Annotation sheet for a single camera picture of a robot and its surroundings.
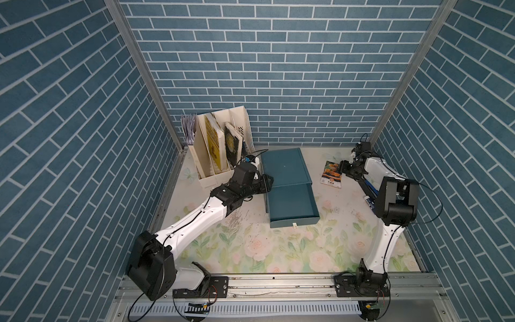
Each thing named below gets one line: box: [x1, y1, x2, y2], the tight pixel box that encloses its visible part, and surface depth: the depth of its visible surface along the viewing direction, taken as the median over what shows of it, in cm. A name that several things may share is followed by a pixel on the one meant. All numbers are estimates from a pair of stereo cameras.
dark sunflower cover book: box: [224, 121, 244, 168], surface depth 103 cm
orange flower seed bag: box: [320, 160, 342, 189], surface depth 110 cm
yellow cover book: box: [203, 112, 228, 173], surface depth 96 cm
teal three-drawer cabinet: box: [260, 147, 320, 229], surface depth 83 cm
